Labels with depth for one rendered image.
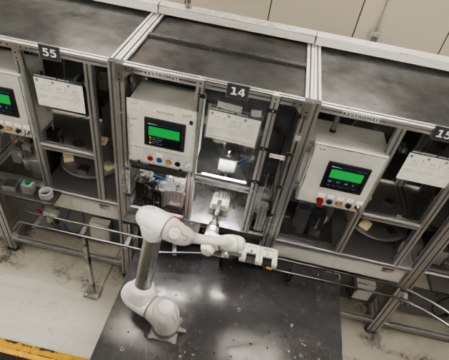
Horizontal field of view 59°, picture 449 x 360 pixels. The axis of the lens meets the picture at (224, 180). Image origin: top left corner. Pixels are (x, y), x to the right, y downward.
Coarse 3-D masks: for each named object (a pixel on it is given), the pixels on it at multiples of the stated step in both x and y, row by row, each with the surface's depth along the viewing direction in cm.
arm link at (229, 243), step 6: (198, 234) 230; (204, 234) 234; (228, 234) 255; (198, 240) 228; (204, 240) 232; (210, 240) 234; (216, 240) 237; (222, 240) 240; (228, 240) 245; (234, 240) 251; (240, 240) 253; (222, 246) 252; (228, 246) 248; (234, 246) 250; (240, 246) 252
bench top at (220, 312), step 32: (160, 256) 289; (192, 256) 292; (160, 288) 270; (192, 288) 273; (224, 288) 276; (256, 288) 280; (288, 288) 283; (320, 288) 286; (128, 320) 250; (192, 320) 256; (224, 320) 259; (256, 320) 262; (288, 320) 264; (320, 320) 268; (96, 352) 233; (128, 352) 236; (160, 352) 238; (192, 352) 241; (224, 352) 243; (256, 352) 246; (288, 352) 248; (320, 352) 251
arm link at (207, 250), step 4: (208, 232) 262; (212, 232) 262; (204, 244) 256; (204, 248) 254; (208, 248) 254; (212, 248) 255; (216, 248) 257; (204, 252) 255; (208, 252) 254; (212, 252) 255
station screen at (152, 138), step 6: (156, 126) 234; (162, 126) 233; (168, 126) 233; (180, 132) 234; (150, 138) 241; (156, 138) 240; (162, 138) 239; (180, 138) 236; (156, 144) 243; (162, 144) 242; (168, 144) 241; (174, 144) 240; (180, 144) 240
